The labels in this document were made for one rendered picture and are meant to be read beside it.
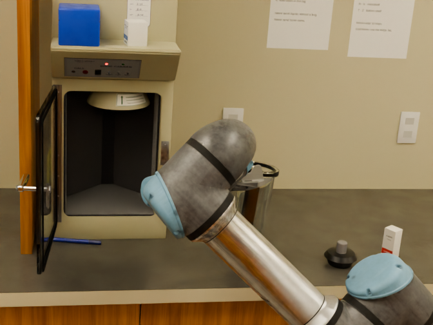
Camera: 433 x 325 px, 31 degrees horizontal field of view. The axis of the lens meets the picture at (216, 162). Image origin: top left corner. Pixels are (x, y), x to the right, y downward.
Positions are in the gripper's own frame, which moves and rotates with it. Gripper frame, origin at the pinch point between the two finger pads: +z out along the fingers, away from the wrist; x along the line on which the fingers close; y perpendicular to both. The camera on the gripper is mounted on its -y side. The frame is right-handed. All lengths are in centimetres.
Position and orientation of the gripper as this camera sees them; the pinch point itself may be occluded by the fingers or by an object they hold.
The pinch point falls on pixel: (256, 176)
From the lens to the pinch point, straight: 206.6
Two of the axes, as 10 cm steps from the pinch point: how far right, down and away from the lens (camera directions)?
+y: 0.7, -9.4, -3.2
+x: -6.3, -2.9, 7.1
